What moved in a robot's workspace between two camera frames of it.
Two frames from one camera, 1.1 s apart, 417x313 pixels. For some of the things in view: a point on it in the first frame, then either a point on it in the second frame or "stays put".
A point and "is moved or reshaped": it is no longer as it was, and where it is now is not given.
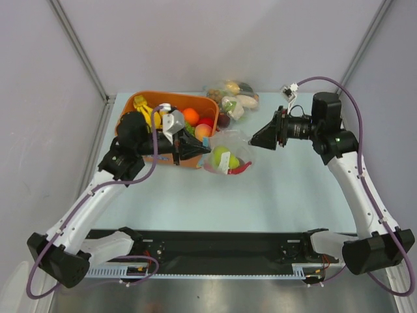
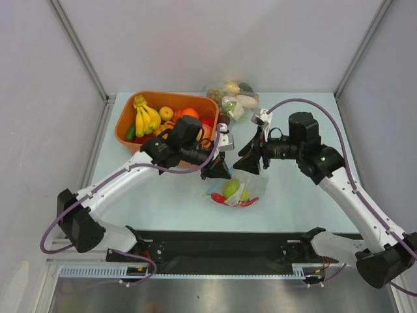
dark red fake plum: [223, 120] stays put
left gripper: [187, 147] to [217, 169]
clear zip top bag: [233, 141] is moved or reshaped
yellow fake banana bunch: [140, 102] stays put
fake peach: [202, 130] stays put
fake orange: [191, 116] stays put
